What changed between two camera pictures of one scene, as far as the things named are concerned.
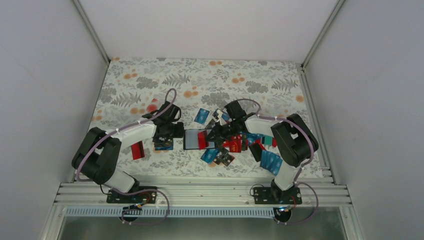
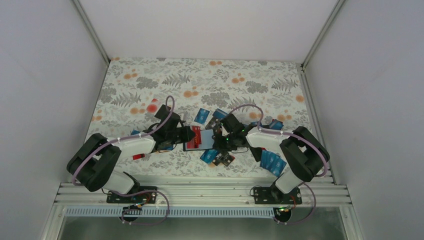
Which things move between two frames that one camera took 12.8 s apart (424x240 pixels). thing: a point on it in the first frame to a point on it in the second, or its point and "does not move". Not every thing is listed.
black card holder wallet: [197, 139] does not move
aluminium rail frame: [321, 194] does not move
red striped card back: [202, 141] to [194, 143]
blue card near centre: [201, 116] does not move
